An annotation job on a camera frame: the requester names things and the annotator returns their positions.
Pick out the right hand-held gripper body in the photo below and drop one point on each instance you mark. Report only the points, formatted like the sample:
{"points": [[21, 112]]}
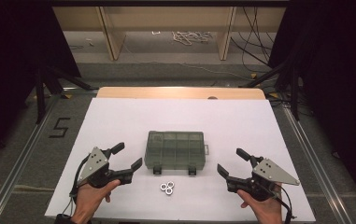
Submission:
{"points": [[270, 173]]}

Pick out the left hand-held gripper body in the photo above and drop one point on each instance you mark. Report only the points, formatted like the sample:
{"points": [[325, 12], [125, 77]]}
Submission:
{"points": [[97, 162]]}

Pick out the silver metal nut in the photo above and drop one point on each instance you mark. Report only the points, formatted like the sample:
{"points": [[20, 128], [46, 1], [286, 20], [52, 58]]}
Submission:
{"points": [[170, 184], [163, 186], [168, 191]]}

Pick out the translucent grey compartment box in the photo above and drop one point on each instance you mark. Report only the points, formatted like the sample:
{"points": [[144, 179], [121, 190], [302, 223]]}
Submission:
{"points": [[175, 151]]}

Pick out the person's right hand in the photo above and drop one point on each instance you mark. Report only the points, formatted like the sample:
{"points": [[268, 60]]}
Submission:
{"points": [[267, 210]]}

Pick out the person's left hand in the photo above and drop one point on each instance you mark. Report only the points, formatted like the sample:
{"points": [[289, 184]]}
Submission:
{"points": [[88, 200]]}

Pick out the white table cover sheet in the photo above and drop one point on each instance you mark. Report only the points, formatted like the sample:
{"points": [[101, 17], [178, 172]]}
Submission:
{"points": [[228, 124]]}

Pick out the black tripod stand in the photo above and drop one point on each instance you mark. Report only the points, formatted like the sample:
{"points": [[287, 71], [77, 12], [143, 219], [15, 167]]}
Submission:
{"points": [[294, 90], [40, 93]]}

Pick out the black curtain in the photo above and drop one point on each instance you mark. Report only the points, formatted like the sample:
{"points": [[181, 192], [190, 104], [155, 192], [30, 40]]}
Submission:
{"points": [[7, 62], [337, 77]]}

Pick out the light wooden shelf unit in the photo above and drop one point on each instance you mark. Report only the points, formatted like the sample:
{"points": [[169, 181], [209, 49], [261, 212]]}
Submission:
{"points": [[169, 18]]}

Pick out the aluminium floor rail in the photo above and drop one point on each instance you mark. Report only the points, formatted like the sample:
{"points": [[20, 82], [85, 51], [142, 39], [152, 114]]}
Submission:
{"points": [[17, 171], [319, 168]]}

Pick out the small white floor bracket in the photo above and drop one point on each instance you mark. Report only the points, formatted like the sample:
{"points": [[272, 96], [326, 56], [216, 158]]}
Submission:
{"points": [[156, 32]]}

